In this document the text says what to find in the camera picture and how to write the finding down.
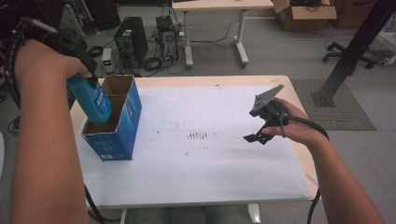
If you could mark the black office chair base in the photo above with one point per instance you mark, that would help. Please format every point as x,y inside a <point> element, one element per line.
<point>345,56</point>

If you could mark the black curtain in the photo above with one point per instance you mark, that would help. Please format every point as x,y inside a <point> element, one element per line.
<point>46,12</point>

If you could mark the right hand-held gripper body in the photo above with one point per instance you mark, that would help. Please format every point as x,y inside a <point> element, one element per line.
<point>267,107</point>

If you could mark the blue cardboard box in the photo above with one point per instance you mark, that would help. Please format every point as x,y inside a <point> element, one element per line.
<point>121,137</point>

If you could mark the blue bottle with white cap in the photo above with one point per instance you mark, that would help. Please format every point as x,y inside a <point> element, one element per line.
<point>91,99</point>

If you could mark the white object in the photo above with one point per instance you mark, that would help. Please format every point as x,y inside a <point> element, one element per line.
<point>387,60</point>

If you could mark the black computer tower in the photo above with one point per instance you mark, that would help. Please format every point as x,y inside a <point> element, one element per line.
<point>130,40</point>

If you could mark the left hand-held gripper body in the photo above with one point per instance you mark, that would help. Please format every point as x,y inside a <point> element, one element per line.
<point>70,43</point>

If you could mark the black metal beam stand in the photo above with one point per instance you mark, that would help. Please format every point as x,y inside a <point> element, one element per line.
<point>351,49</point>

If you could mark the light wooden desk white legs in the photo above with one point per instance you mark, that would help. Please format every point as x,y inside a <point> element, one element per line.
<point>218,4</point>

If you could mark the white table leg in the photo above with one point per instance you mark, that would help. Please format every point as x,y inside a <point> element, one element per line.
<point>253,214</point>

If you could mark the grey floor mat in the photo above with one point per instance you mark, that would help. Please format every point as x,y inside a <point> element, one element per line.
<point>345,115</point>

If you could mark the person's right hand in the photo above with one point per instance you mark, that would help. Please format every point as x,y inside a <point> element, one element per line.
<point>295,124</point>

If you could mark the open brown cardboard box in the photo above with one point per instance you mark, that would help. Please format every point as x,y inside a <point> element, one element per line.
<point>308,17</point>

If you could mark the person's left hand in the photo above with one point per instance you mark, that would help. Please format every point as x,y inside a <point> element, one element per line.
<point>43,65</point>

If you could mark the brown cabinet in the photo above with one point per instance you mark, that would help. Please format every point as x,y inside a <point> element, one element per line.
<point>351,14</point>

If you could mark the open computer case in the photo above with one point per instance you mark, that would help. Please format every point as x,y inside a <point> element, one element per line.
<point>168,39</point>

